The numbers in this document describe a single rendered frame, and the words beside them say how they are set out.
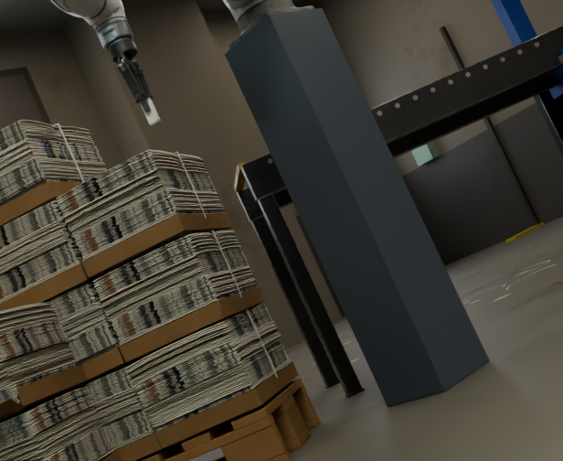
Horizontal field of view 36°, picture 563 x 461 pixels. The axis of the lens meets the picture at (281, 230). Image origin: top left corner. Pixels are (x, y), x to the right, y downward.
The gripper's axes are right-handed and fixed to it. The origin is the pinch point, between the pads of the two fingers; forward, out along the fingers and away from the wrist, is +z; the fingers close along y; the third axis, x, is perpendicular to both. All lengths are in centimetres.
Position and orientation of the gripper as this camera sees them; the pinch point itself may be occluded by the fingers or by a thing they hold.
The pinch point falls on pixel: (150, 112)
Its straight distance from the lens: 233.9
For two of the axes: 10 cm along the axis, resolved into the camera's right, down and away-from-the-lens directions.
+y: -2.5, 0.3, -9.7
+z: 4.2, 9.0, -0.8
